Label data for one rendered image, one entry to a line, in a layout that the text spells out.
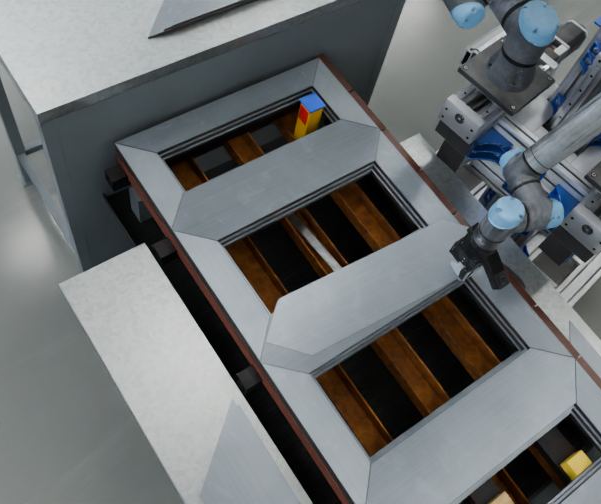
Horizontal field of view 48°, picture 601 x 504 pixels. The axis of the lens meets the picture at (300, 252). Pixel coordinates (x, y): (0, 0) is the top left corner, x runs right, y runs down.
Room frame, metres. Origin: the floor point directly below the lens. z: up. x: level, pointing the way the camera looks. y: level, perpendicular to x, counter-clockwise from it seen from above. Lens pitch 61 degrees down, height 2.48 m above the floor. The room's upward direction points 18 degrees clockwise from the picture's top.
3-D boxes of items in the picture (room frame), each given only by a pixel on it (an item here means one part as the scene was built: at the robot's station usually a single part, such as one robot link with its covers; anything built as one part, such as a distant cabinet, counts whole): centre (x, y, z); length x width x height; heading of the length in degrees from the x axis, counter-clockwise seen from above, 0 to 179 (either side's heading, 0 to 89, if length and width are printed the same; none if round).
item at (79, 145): (1.47, 0.35, 0.50); 1.30 x 0.04 x 1.01; 140
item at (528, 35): (1.65, -0.44, 1.20); 0.13 x 0.12 x 0.14; 34
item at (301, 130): (1.43, 0.10, 0.78); 0.05 x 0.05 x 0.19; 50
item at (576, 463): (0.59, -0.86, 0.79); 0.06 x 0.05 x 0.04; 140
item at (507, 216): (1.01, -0.45, 1.16); 0.09 x 0.08 x 0.11; 118
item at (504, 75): (1.64, -0.44, 1.09); 0.15 x 0.15 x 0.10
